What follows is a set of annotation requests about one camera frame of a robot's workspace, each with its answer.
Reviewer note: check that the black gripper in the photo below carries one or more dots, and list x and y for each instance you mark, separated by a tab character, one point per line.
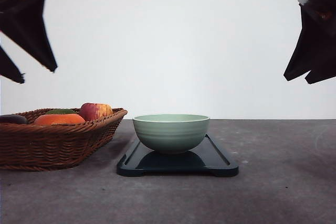
315	49
22	21

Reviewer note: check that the green ceramic bowl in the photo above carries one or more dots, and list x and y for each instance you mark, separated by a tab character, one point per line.
171	133

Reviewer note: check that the brown wicker basket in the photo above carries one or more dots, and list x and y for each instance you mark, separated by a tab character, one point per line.
40	147

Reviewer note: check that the dark purple eggplant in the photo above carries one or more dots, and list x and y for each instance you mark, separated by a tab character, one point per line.
12	118

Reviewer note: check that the green avocado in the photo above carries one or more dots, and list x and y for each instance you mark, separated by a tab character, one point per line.
61	111

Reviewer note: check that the orange tangerine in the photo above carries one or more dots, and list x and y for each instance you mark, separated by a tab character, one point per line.
53	119

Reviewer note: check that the red yellow apple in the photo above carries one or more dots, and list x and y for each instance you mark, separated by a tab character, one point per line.
94	111

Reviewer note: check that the dark rectangular tray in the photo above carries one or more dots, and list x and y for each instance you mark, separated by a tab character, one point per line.
207	157

